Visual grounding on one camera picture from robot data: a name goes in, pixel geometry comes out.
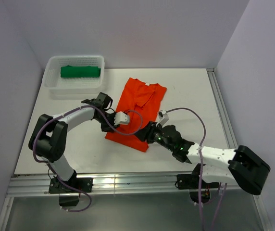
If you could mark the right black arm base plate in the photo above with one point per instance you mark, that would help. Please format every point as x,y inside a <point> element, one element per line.
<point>191,182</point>

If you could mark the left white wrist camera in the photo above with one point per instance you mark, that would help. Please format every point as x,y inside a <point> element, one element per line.
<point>121,118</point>

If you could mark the front aluminium rail frame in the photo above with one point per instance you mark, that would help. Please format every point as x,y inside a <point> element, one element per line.
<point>120,202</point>

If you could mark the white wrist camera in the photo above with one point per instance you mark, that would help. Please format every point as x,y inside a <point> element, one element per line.
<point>163,117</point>
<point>121,118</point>

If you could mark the orange polo t shirt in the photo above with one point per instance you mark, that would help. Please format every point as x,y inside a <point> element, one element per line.
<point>142,102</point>

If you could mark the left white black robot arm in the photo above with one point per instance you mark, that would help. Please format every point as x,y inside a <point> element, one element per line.
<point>48,140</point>

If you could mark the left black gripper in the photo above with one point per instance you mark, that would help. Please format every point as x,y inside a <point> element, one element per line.
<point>106,128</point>

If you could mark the right side aluminium rail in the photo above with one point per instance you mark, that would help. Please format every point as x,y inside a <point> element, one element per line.
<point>225,121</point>

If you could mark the white perforated plastic basket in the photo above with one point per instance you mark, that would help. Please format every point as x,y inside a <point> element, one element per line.
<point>57,85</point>

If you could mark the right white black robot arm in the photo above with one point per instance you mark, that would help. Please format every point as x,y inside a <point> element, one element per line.
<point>241,165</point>

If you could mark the rolled green t shirt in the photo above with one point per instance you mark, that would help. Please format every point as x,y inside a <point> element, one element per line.
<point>80,71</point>

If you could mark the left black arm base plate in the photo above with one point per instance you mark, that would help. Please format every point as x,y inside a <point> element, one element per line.
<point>83,184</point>

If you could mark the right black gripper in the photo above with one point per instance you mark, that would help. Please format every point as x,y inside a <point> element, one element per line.
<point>147,132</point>

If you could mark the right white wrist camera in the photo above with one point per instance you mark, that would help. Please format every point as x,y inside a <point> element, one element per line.
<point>163,117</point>

